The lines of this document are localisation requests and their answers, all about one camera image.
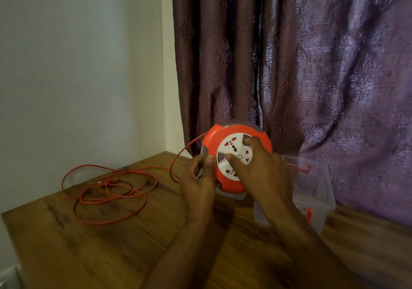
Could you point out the orange extension cord reel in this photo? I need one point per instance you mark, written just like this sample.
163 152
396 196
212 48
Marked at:
214 139

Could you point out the purple patterned curtain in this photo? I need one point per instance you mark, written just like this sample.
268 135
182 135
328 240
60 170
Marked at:
322 57

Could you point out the person's left hand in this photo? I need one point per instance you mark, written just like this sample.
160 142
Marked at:
198 192

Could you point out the person's left forearm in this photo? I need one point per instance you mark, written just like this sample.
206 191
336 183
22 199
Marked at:
177 256

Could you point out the clear plastic lid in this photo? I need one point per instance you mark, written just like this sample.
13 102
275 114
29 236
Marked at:
233 195

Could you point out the person's right forearm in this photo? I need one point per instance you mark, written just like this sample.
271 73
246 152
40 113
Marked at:
309 253

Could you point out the clear plastic box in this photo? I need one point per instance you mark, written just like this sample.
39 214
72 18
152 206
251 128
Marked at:
317 189

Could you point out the person's right hand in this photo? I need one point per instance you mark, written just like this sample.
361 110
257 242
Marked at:
267 182

